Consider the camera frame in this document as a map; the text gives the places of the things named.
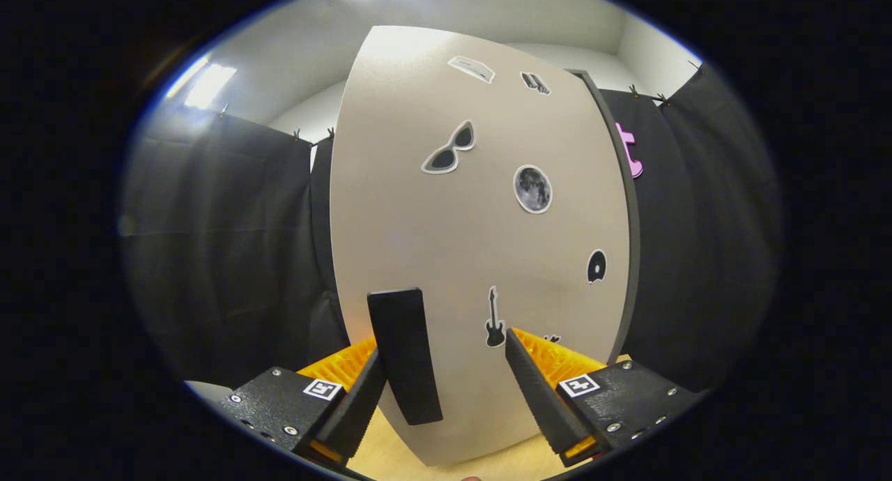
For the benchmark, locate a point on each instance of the dark grey shoe cabinet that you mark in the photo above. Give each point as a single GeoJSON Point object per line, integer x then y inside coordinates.
{"type": "Point", "coordinates": [631, 223]}

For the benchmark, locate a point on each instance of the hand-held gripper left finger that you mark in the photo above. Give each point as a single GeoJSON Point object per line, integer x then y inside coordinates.
{"type": "Point", "coordinates": [279, 404]}

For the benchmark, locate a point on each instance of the long ceiling light strip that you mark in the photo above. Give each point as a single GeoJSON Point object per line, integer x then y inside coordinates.
{"type": "Point", "coordinates": [209, 84]}

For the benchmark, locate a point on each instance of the beige shoe cabinet door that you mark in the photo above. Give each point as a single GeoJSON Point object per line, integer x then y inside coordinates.
{"type": "Point", "coordinates": [432, 244]}

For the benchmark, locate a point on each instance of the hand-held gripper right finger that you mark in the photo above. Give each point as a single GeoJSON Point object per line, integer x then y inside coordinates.
{"type": "Point", "coordinates": [536, 394]}

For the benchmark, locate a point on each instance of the black backdrop cloth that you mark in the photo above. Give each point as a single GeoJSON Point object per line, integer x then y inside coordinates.
{"type": "Point", "coordinates": [223, 258]}

